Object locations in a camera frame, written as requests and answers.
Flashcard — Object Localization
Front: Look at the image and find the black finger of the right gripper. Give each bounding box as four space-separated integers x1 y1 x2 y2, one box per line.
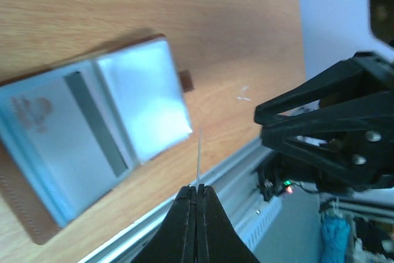
254 56 393 131
261 115 393 192

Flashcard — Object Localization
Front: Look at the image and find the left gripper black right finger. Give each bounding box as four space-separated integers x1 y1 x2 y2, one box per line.
196 184 259 262

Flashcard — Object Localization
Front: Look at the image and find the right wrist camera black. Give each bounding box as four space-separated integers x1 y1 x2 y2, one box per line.
369 0 393 47

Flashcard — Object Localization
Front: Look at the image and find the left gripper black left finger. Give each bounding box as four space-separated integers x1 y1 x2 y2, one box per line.
133 186 197 262

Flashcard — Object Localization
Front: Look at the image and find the blue cloth background item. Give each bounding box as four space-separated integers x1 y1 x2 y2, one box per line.
320 216 350 263

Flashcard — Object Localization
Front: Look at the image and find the white card with stripe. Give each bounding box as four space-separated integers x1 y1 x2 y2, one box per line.
1 70 133 219

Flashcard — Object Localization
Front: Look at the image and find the blue slotted cable duct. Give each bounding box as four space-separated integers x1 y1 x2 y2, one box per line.
235 196 282 252

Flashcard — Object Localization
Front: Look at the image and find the aluminium front rail frame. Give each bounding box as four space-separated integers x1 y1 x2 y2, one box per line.
84 140 273 262

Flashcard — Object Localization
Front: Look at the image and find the brown leather card holder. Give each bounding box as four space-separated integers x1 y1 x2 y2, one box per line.
1 34 193 245

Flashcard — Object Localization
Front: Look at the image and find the right controller board with leds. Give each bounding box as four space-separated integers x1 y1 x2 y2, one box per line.
257 168 292 202

